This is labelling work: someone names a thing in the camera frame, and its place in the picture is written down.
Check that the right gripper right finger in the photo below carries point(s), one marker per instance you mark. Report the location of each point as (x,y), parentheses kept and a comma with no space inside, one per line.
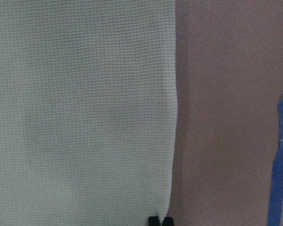
(168,221)

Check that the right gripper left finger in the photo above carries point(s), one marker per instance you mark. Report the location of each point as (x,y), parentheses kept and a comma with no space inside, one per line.
(154,221)

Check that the olive green long-sleeve shirt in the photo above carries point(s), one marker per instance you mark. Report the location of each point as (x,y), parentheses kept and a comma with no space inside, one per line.
(88,111)

